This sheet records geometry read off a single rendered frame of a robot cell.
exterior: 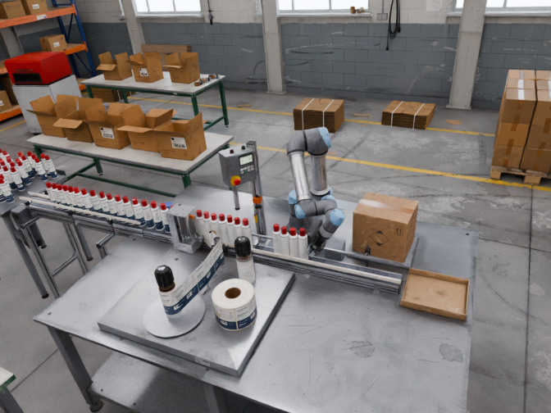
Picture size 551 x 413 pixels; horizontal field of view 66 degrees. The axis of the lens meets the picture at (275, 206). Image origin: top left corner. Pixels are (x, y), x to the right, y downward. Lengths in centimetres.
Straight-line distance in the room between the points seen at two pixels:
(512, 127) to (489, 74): 230
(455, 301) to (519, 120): 302
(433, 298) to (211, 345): 112
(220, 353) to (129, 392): 98
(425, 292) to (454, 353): 37
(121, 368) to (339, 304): 148
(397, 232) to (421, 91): 524
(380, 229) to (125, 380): 177
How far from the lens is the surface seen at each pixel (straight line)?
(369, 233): 243
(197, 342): 209
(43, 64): 736
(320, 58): 778
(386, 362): 203
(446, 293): 237
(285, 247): 239
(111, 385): 296
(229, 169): 230
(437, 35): 720
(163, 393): 281
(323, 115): 621
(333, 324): 215
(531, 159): 521
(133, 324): 228
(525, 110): 501
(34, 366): 364
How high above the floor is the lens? 242
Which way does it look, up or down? 32 degrees down
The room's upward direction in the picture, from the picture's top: 5 degrees counter-clockwise
